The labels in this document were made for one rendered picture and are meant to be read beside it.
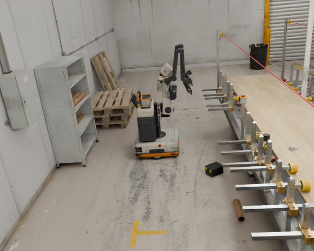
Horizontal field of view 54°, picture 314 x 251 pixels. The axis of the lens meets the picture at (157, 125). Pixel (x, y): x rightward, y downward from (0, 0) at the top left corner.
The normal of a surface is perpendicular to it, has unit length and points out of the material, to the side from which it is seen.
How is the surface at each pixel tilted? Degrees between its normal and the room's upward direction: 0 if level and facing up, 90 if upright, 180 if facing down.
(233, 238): 0
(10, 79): 90
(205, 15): 90
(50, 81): 90
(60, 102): 90
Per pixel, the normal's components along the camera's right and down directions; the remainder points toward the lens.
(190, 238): -0.09, -0.92
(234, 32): -0.05, 0.39
